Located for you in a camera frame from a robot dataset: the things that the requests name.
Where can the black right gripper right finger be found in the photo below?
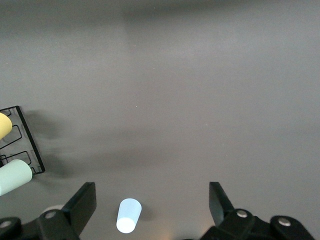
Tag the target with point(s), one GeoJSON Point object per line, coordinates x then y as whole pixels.
{"type": "Point", "coordinates": [220, 205]}

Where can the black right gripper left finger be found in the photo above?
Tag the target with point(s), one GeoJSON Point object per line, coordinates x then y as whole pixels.
{"type": "Point", "coordinates": [80, 210]}

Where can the pale green plastic cup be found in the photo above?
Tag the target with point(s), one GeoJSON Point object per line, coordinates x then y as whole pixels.
{"type": "Point", "coordinates": [13, 176]}

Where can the yellow plastic cup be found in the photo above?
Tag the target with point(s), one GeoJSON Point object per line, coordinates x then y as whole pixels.
{"type": "Point", "coordinates": [4, 125]}

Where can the light blue plastic cup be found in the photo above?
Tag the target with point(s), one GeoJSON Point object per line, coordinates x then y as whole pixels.
{"type": "Point", "coordinates": [128, 215]}

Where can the dark grey table cover sheet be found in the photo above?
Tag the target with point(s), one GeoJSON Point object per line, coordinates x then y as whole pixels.
{"type": "Point", "coordinates": [187, 100]}

